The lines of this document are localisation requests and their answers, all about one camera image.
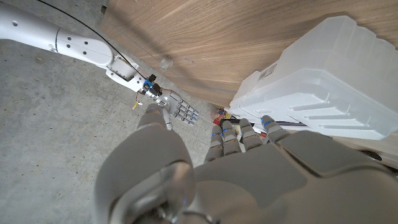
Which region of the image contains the translucent white plastic toolbox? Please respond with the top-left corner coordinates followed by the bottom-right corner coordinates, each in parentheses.
top-left (229, 15), bottom-right (398, 141)

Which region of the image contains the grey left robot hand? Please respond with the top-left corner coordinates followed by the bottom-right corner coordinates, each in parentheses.
top-left (93, 107), bottom-right (398, 224)

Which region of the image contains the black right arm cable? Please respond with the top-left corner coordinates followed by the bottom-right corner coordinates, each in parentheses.
top-left (37, 0), bottom-right (147, 81)

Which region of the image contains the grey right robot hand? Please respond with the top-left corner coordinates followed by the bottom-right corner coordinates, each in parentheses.
top-left (155, 89), bottom-right (200, 131)

